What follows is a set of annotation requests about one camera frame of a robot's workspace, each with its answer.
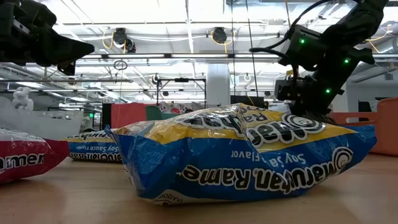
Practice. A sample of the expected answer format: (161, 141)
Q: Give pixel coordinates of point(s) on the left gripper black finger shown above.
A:
(68, 68)
(65, 49)

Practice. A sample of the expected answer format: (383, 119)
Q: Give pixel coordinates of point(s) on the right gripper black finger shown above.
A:
(330, 119)
(311, 111)

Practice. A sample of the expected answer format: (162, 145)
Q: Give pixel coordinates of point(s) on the blue Maruchan noodle packet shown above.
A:
(93, 149)
(217, 161)

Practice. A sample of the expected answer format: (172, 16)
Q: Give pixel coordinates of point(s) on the red Maruchan noodle packet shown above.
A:
(21, 155)

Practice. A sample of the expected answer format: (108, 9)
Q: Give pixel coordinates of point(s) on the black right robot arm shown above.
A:
(367, 18)

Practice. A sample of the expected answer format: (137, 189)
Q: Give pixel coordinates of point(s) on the grey horizontal ceiling pipe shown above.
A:
(93, 80)

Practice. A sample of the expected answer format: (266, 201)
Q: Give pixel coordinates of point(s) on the dark distant screen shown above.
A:
(364, 109)

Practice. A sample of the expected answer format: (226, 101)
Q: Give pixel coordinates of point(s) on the orange plastic bin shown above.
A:
(385, 124)

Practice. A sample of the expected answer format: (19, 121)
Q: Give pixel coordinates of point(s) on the black partition panel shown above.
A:
(106, 115)

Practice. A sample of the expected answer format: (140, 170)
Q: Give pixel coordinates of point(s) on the distant black monitor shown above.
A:
(247, 100)

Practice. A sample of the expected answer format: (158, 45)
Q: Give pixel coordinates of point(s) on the grey ceiling box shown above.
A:
(388, 76)

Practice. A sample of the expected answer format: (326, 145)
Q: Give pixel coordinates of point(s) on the red partition panel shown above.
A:
(127, 113)

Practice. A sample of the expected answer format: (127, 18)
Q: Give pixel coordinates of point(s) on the teal plastic bin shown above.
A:
(154, 113)

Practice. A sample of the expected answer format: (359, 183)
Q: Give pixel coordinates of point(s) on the white building pillar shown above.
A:
(218, 84)

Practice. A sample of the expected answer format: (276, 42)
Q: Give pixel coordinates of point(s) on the white red patterned clutter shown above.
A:
(174, 108)

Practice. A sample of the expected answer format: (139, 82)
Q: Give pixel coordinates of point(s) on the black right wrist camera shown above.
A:
(298, 46)

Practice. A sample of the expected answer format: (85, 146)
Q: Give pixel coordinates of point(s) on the distant black frame rig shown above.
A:
(182, 80)

